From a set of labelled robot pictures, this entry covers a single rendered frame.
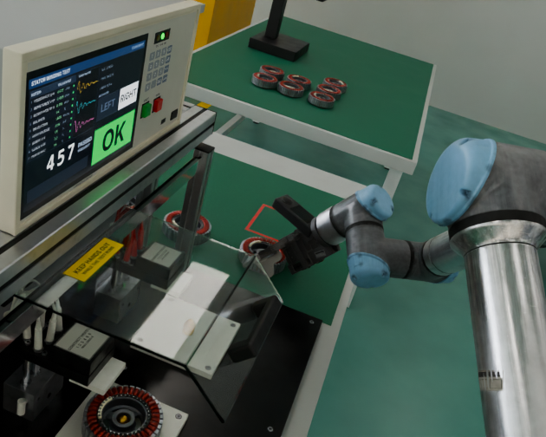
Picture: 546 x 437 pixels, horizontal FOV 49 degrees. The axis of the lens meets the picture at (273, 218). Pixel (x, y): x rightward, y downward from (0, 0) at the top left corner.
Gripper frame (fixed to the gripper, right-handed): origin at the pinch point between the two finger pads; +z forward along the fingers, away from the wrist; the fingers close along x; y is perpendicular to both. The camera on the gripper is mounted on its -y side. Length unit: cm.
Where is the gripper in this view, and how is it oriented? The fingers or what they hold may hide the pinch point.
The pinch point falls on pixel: (261, 256)
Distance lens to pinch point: 138.1
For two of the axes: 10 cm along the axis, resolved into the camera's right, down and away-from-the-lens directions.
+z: -6.6, 4.1, 6.4
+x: 6.0, -2.3, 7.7
